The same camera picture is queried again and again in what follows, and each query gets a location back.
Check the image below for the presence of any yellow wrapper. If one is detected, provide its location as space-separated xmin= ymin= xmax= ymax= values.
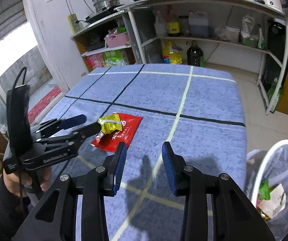
xmin=98 ymin=113 xmax=123 ymax=135

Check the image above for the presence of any red foil packet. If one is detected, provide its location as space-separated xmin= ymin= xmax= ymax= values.
xmin=91 ymin=113 xmax=143 ymax=152

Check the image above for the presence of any green snack wrapper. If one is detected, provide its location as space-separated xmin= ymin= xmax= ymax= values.
xmin=258 ymin=179 xmax=271 ymax=201

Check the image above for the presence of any white paper cup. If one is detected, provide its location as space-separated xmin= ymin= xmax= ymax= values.
xmin=257 ymin=184 xmax=286 ymax=220

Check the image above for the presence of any white round trash bin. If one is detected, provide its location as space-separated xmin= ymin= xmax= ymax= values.
xmin=245 ymin=139 xmax=288 ymax=240

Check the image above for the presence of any person's left hand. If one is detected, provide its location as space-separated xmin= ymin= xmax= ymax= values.
xmin=3 ymin=167 xmax=52 ymax=197

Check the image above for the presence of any red floor mat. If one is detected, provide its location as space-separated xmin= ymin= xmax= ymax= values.
xmin=28 ymin=87 xmax=61 ymax=124

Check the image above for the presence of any blue checked tablecloth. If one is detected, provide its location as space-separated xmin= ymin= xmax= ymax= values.
xmin=45 ymin=64 xmax=247 ymax=240

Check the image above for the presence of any green packaged food bag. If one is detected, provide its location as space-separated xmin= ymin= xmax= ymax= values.
xmin=103 ymin=50 xmax=129 ymax=67

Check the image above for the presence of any pink plastic basket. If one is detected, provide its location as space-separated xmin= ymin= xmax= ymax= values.
xmin=104 ymin=32 xmax=129 ymax=48

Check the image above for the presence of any white power strip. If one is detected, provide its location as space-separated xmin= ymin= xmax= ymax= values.
xmin=67 ymin=14 xmax=80 ymax=34

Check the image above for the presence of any yellow cooking oil bottle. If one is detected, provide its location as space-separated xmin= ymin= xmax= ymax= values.
xmin=162 ymin=40 xmax=183 ymax=65

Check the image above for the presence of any grey plastic bin liner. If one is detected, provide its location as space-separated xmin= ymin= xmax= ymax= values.
xmin=244 ymin=146 xmax=288 ymax=241

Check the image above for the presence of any dark soy sauce jug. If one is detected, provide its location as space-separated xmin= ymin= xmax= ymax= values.
xmin=186 ymin=40 xmax=204 ymax=67

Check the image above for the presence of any black induction cooker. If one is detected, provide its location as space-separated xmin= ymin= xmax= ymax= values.
xmin=85 ymin=7 xmax=125 ymax=25

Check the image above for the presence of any green bottle on floor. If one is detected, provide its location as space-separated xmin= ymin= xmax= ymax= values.
xmin=266 ymin=77 xmax=284 ymax=113

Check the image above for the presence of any stainless steel steamer pot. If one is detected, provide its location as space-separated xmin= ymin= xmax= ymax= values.
xmin=92 ymin=0 xmax=120 ymax=12

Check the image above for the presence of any white metal shelf rack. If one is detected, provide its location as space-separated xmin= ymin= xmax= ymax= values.
xmin=72 ymin=0 xmax=288 ymax=112

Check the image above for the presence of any yellow label vinegar bottle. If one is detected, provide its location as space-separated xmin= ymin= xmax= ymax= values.
xmin=166 ymin=5 xmax=181 ymax=37

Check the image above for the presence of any white plastic bucket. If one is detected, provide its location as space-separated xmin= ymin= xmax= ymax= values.
xmin=225 ymin=26 xmax=240 ymax=43

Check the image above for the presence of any translucent blue liquid jug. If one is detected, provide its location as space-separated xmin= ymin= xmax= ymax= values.
xmin=188 ymin=11 xmax=209 ymax=38

